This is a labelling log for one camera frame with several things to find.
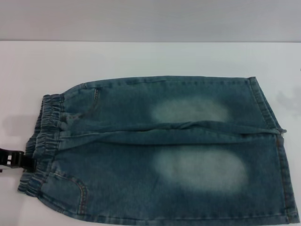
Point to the blue denim shorts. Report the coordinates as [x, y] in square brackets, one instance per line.
[145, 146]

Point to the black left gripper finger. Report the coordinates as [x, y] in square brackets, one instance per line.
[28, 163]

